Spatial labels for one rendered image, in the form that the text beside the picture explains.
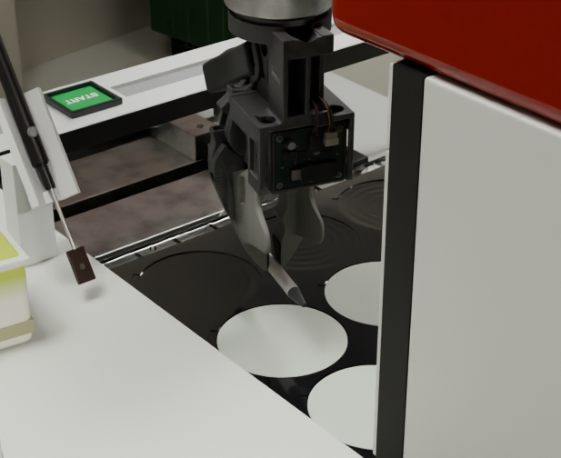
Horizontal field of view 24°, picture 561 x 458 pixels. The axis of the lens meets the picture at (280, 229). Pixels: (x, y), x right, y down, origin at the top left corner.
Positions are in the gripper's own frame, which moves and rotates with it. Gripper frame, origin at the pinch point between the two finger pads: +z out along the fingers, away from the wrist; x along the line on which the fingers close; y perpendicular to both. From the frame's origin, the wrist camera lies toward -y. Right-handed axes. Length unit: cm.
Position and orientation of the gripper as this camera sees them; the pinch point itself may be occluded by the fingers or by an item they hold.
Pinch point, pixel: (269, 247)
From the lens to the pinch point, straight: 101.9
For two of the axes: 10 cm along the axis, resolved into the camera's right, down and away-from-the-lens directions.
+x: 9.3, -1.8, 3.3
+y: 3.7, 4.5, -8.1
